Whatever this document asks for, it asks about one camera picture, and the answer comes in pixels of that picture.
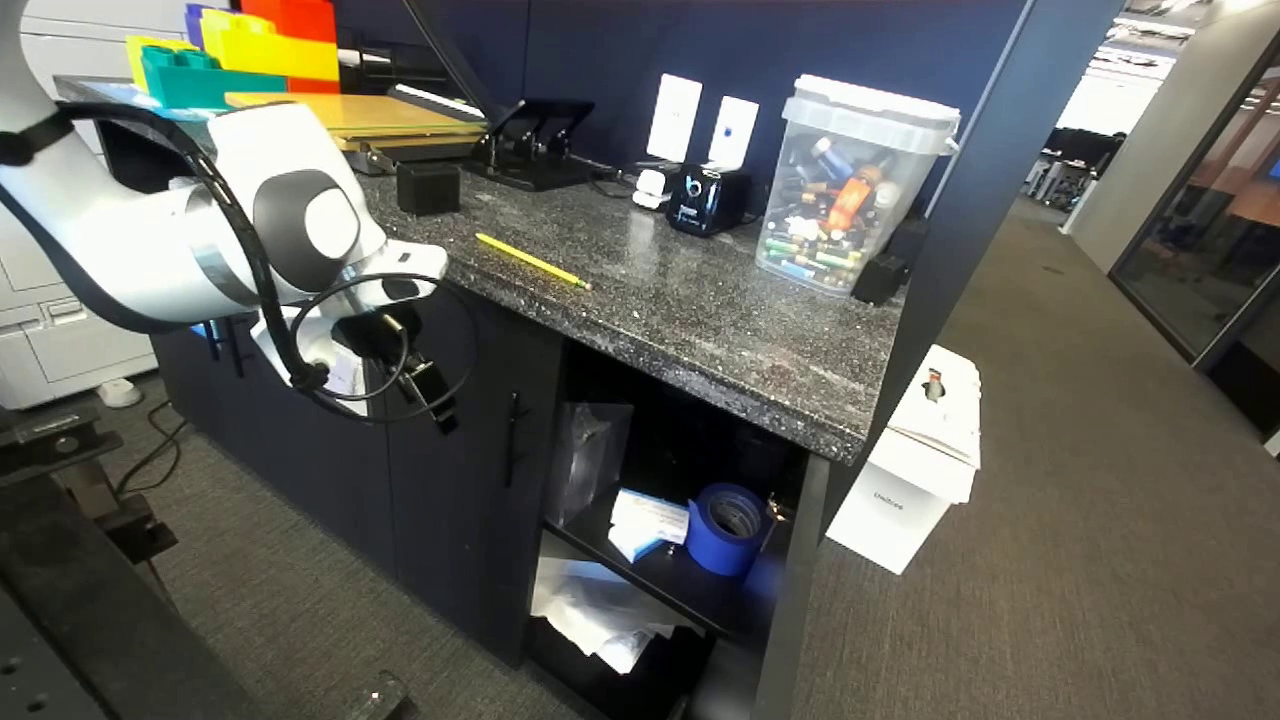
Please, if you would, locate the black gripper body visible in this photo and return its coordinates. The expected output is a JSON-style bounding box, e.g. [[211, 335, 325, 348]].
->
[[329, 299, 429, 392]]

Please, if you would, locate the plain black cabinet door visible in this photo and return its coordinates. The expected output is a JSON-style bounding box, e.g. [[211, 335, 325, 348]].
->
[[382, 281, 574, 669]]

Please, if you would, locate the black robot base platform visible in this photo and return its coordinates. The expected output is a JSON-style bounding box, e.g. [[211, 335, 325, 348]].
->
[[0, 397, 412, 720]]

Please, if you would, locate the black door with white label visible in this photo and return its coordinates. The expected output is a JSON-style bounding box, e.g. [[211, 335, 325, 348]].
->
[[220, 333, 402, 577]]

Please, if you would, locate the black door with blue label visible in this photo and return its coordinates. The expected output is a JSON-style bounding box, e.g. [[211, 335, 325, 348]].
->
[[149, 315, 256, 452]]

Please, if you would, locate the black cabinet with granite top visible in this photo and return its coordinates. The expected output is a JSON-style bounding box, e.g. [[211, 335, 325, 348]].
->
[[53, 73, 925, 720]]

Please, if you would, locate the glass office door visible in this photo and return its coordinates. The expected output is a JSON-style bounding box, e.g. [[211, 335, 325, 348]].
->
[[1106, 34, 1280, 435]]

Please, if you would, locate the white paper label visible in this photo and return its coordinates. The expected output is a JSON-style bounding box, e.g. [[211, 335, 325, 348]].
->
[[250, 315, 372, 418]]

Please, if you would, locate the clear plastic box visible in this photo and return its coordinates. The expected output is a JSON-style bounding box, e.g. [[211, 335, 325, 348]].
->
[[541, 397, 642, 533]]

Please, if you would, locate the small black box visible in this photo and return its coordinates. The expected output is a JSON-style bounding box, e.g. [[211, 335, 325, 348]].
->
[[391, 156, 464, 220]]

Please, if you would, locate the yellow pencil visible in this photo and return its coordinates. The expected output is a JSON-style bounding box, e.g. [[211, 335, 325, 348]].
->
[[473, 228, 596, 294]]

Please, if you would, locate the yellow flat board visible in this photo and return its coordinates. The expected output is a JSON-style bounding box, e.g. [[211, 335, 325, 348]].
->
[[298, 86, 491, 177]]

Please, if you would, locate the small white folded cloth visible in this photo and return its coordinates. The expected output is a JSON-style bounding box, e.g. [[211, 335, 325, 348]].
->
[[603, 484, 698, 569]]

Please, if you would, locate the black desk stand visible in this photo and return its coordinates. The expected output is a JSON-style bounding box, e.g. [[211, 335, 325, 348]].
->
[[477, 95, 620, 196]]

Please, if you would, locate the white crumpled plastic sheet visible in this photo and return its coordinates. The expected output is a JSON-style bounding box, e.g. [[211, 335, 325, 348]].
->
[[530, 550, 702, 680]]

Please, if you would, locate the small white gadget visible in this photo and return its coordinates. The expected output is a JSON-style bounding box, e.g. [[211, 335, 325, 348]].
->
[[627, 164, 675, 217]]

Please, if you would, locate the blue tape roll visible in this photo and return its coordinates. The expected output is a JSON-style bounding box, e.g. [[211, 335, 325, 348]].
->
[[684, 479, 780, 579]]

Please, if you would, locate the yellow toy block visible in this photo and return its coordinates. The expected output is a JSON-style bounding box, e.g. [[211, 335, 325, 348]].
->
[[197, 7, 346, 93]]

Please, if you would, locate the white drawer unit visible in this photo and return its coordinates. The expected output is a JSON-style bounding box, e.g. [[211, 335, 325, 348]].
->
[[0, 0, 203, 417]]

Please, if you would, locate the green toy block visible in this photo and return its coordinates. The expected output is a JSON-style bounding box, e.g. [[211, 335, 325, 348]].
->
[[124, 32, 231, 119]]

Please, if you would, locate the black device with blue logo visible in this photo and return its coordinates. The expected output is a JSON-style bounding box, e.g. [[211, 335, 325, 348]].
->
[[666, 161, 753, 242]]

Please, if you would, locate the red toy block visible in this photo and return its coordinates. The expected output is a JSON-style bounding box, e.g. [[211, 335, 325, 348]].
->
[[235, 0, 346, 46]]

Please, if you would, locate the tall white card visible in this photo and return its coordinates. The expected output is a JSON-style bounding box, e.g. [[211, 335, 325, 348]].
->
[[646, 73, 707, 169]]

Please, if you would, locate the short white card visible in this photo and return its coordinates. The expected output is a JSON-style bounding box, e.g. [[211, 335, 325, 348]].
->
[[702, 93, 764, 177]]

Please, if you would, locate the small black block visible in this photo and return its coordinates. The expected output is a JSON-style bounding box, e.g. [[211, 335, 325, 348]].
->
[[849, 249, 916, 309]]

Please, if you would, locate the clear plastic bin with lid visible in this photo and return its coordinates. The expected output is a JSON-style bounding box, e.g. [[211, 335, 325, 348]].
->
[[753, 73, 966, 293]]

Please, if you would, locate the white cardboard box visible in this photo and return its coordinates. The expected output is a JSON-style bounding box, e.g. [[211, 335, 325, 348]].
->
[[820, 338, 987, 579]]

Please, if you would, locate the black floor cable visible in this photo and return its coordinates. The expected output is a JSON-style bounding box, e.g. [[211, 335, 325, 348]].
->
[[108, 397, 191, 508]]

